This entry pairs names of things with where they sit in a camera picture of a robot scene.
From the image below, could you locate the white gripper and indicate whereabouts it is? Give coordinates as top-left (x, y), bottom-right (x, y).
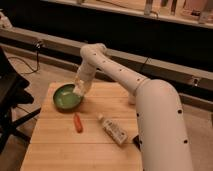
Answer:
top-left (74, 62), bottom-right (96, 91)

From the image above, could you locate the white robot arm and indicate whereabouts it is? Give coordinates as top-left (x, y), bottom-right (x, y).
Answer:
top-left (74, 43), bottom-right (193, 171)

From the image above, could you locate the green ceramic bowl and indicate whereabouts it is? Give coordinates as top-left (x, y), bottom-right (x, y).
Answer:
top-left (53, 84), bottom-right (83, 111)

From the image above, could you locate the orange carrot toy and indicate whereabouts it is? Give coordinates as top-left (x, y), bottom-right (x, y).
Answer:
top-left (73, 114), bottom-right (83, 133)

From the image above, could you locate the white glue bottle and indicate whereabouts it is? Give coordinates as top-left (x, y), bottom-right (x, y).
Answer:
top-left (98, 115), bottom-right (128, 146)

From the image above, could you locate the black office chair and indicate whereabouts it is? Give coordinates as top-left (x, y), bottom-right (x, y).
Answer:
top-left (0, 46), bottom-right (41, 154)

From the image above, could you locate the black cable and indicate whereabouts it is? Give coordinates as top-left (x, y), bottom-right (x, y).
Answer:
top-left (7, 41), bottom-right (44, 75)

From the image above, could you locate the long metal rail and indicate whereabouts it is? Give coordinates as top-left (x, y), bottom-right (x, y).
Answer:
top-left (0, 27), bottom-right (213, 93)

